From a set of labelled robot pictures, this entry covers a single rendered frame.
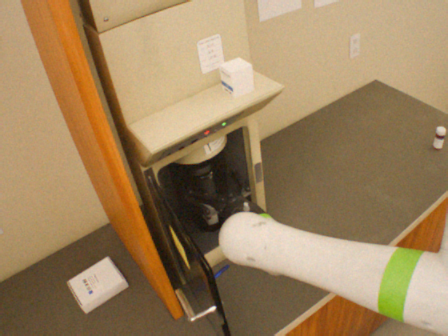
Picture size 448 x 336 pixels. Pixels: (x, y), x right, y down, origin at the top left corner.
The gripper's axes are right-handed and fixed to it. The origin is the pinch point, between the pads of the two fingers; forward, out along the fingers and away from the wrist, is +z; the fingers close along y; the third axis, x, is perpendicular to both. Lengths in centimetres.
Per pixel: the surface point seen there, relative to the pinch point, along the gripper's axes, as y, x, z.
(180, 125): 9.7, -31.0, -18.9
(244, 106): -3.5, -30.7, -21.8
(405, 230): -48, 26, -39
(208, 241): 5.1, 18.3, -6.7
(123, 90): 16.4, -38.5, -10.7
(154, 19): 7, -50, -11
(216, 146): -2.5, -13.4, -8.1
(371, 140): -75, 25, 0
